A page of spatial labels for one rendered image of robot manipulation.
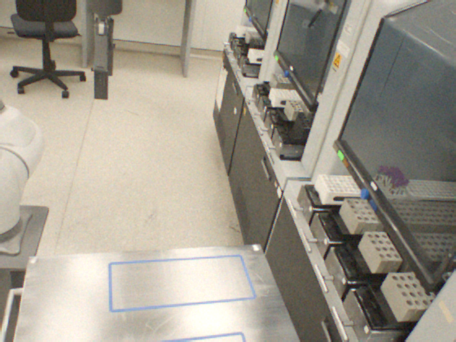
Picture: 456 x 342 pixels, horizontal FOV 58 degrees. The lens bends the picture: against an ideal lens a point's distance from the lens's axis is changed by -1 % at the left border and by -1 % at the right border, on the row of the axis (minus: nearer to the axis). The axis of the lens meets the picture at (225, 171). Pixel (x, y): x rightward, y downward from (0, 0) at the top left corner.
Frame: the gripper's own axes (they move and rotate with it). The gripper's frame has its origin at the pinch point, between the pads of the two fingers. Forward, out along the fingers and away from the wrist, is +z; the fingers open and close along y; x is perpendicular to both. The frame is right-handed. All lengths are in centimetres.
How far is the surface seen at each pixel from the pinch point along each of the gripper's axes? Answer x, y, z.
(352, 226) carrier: 73, 9, 36
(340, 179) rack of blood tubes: 77, -13, 34
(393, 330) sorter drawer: 72, 42, 40
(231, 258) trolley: 35, 20, 38
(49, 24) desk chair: -60, -230, 61
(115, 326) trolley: 6, 40, 38
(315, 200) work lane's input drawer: 67, -6, 38
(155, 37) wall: 21, -360, 103
